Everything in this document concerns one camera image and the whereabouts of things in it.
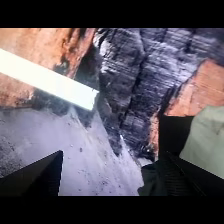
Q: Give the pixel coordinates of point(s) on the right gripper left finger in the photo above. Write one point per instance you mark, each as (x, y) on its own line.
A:
(40, 178)

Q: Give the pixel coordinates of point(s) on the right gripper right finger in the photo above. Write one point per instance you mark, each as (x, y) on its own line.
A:
(190, 180)

